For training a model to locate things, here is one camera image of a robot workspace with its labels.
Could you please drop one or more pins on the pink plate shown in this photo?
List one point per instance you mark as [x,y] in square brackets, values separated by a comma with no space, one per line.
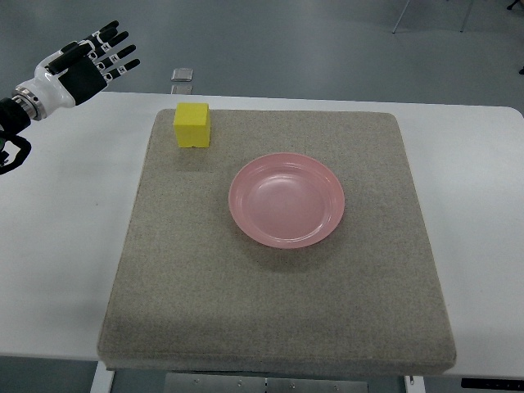
[286,200]

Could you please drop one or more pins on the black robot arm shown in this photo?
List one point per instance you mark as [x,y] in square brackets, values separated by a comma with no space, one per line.
[17,113]

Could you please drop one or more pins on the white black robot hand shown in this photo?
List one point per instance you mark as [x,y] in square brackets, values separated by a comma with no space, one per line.
[76,73]

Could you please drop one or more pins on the yellow block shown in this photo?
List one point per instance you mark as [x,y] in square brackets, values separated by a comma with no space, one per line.
[192,125]

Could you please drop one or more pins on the metal table frame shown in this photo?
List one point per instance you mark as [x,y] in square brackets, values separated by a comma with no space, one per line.
[183,382]

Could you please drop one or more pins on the beige fabric mat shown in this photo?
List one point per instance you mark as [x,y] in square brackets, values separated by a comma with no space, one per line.
[194,293]

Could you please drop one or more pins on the silver floor outlet box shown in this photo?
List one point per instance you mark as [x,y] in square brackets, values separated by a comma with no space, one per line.
[182,75]

